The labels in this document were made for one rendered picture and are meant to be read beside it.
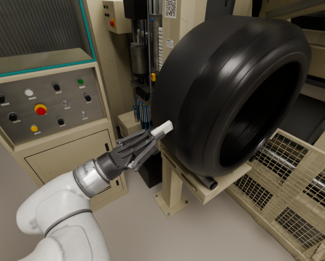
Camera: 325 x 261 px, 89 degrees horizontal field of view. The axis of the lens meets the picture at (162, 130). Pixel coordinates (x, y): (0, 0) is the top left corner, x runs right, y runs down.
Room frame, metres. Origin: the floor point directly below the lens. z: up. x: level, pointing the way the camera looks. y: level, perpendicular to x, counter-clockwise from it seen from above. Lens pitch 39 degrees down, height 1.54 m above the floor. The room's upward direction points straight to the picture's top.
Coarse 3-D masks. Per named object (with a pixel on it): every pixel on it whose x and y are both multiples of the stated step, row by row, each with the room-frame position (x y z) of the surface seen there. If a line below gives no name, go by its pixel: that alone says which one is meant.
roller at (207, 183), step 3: (195, 174) 0.47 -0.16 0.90; (201, 177) 0.44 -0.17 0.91; (204, 177) 0.44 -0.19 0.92; (207, 177) 0.44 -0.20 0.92; (210, 177) 0.44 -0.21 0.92; (204, 180) 0.43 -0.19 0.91; (207, 180) 0.42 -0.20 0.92; (210, 180) 0.42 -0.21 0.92; (213, 180) 0.42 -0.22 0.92; (204, 183) 0.43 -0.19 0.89; (207, 183) 0.41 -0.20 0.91; (210, 183) 0.41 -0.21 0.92; (213, 183) 0.41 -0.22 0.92; (216, 183) 0.41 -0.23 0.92; (207, 186) 0.41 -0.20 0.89; (210, 186) 0.40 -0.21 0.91; (213, 186) 0.40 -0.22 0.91; (216, 186) 0.41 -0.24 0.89; (210, 189) 0.40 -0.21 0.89; (213, 189) 0.40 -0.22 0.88
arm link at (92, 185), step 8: (80, 168) 0.27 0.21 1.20; (88, 168) 0.27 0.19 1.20; (96, 168) 0.27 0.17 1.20; (80, 176) 0.25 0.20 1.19; (88, 176) 0.25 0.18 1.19; (96, 176) 0.25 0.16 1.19; (104, 176) 0.26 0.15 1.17; (80, 184) 0.23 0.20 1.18; (88, 184) 0.23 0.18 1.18; (96, 184) 0.24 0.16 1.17; (104, 184) 0.24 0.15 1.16; (88, 192) 0.22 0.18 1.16; (96, 192) 0.23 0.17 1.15
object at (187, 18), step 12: (180, 0) 0.75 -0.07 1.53; (192, 0) 0.77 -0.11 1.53; (204, 0) 0.80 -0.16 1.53; (180, 12) 0.75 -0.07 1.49; (192, 12) 0.77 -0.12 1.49; (204, 12) 0.81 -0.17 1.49; (168, 24) 0.81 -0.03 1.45; (180, 24) 0.75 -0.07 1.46; (192, 24) 0.78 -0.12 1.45; (168, 36) 0.81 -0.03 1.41; (180, 36) 0.75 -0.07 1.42; (168, 48) 0.80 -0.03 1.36; (168, 168) 0.77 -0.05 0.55; (168, 180) 0.77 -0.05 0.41; (180, 180) 0.80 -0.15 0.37; (168, 192) 0.76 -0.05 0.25; (180, 192) 0.81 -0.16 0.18; (168, 204) 0.76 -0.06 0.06
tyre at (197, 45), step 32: (192, 32) 0.59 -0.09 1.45; (224, 32) 0.52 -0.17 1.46; (256, 32) 0.47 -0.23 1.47; (288, 32) 0.49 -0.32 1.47; (192, 64) 0.47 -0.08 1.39; (224, 64) 0.41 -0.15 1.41; (256, 64) 0.41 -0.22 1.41; (288, 64) 0.68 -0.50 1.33; (160, 96) 0.49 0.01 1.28; (192, 96) 0.40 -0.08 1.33; (224, 96) 0.37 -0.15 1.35; (256, 96) 0.77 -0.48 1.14; (288, 96) 0.60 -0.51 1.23; (192, 128) 0.36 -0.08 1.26; (224, 128) 0.36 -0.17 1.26; (256, 128) 0.66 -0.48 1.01; (192, 160) 0.35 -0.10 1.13; (224, 160) 0.54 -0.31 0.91
